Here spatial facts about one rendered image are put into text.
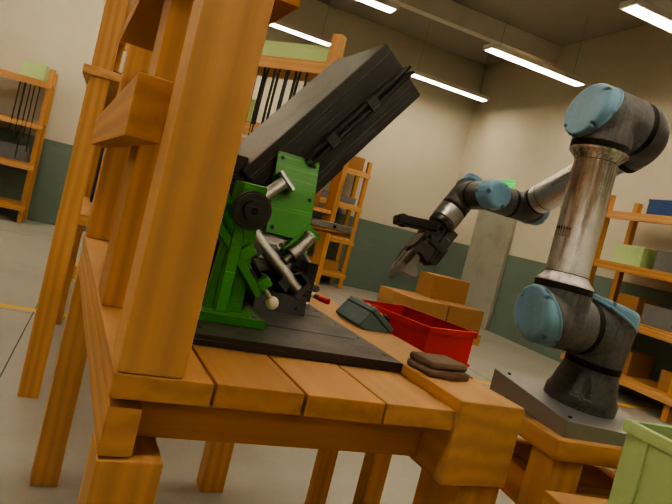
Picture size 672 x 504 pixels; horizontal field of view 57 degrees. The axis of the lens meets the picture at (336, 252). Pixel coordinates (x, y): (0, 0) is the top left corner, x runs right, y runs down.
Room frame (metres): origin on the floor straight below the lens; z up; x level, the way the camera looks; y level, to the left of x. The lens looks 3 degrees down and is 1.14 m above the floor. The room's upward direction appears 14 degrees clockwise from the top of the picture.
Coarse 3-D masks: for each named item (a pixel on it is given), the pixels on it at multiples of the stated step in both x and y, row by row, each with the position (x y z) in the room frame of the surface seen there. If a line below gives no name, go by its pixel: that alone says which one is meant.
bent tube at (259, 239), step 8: (280, 176) 1.51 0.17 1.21; (272, 184) 1.49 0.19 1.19; (280, 184) 1.49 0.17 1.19; (288, 184) 1.50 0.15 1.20; (272, 192) 1.48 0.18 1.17; (288, 192) 1.52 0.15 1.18; (256, 232) 1.45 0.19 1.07; (256, 240) 1.45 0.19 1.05; (264, 240) 1.45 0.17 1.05; (264, 248) 1.45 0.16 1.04; (272, 248) 1.46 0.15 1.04; (264, 256) 1.46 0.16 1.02; (272, 256) 1.46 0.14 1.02; (272, 264) 1.46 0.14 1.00; (280, 264) 1.46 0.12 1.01; (280, 272) 1.46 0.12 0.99; (288, 272) 1.47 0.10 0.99; (288, 280) 1.47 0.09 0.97; (296, 280) 1.48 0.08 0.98; (296, 288) 1.47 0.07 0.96
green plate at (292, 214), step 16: (288, 160) 1.55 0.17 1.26; (304, 160) 1.57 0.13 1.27; (288, 176) 1.54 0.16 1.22; (304, 176) 1.56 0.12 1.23; (304, 192) 1.56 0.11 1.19; (272, 208) 1.51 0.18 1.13; (288, 208) 1.53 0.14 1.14; (304, 208) 1.55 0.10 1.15; (272, 224) 1.51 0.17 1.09; (288, 224) 1.52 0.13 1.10; (304, 224) 1.54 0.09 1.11
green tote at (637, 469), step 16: (640, 432) 0.88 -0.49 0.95; (656, 432) 0.87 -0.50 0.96; (624, 448) 0.91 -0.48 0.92; (640, 448) 0.88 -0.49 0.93; (656, 448) 0.86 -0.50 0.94; (624, 464) 0.90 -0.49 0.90; (640, 464) 0.87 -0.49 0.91; (656, 464) 0.85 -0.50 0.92; (624, 480) 0.89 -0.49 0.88; (640, 480) 0.87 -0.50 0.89; (656, 480) 0.85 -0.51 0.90; (624, 496) 0.89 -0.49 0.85; (640, 496) 0.86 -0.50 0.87; (656, 496) 0.84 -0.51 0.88
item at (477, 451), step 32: (416, 384) 1.15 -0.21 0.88; (448, 384) 1.12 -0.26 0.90; (480, 384) 1.19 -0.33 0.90; (480, 416) 1.04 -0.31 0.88; (512, 416) 1.07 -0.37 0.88; (448, 448) 1.03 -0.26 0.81; (480, 448) 1.05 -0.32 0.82; (512, 448) 1.08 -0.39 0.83; (448, 480) 1.03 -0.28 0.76; (480, 480) 1.06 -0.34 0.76
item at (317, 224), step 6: (312, 222) 1.69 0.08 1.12; (318, 222) 1.70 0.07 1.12; (324, 222) 1.70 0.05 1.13; (330, 222) 1.71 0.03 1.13; (318, 228) 1.70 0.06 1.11; (324, 228) 1.71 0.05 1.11; (330, 228) 1.71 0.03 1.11; (336, 228) 1.72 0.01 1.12; (342, 228) 1.73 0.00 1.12; (348, 228) 1.74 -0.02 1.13; (336, 234) 1.73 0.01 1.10; (342, 234) 1.73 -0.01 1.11; (348, 234) 1.74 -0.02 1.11
